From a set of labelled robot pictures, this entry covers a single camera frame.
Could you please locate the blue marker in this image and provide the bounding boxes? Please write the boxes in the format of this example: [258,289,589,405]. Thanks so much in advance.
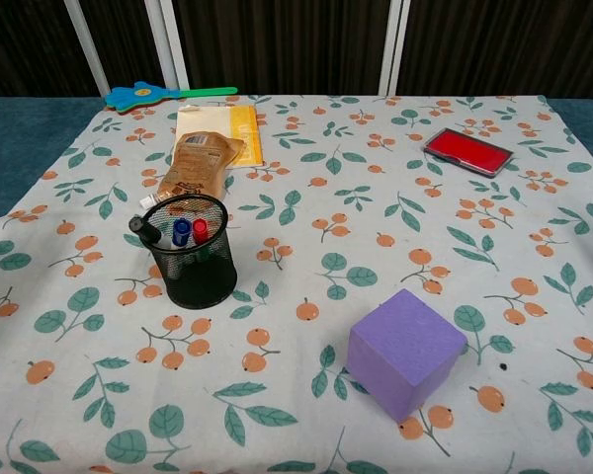
[171,218,193,248]

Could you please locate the red marker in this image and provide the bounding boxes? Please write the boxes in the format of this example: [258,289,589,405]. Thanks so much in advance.
[191,218,212,247]

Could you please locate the black mesh pen holder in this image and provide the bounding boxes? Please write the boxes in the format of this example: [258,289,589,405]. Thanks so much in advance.
[141,194,238,311]

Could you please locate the black marker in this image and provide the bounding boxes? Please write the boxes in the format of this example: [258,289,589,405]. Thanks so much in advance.
[128,215,172,251]

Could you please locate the floral orange berry tablecloth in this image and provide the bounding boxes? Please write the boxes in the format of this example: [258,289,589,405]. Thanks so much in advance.
[0,93,593,474]

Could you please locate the yellow paper envelope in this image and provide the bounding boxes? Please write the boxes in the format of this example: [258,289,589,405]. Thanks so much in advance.
[170,102,267,169]

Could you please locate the brown snack pouch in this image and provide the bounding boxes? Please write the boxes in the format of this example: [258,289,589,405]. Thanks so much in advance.
[138,130,246,208]

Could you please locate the purple foam cube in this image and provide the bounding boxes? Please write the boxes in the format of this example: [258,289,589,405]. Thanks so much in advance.
[345,288,469,425]

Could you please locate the red ink stamp pad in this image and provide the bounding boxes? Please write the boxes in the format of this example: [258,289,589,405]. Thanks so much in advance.
[422,126,515,180]

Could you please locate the blue hand clapper toy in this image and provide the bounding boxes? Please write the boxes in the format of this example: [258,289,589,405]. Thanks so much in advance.
[103,81,239,116]

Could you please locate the teal table cover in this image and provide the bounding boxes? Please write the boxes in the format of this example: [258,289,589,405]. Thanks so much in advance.
[0,93,593,241]

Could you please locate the white partition post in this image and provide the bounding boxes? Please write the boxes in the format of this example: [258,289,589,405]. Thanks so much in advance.
[144,0,191,92]
[62,0,109,96]
[378,0,412,96]

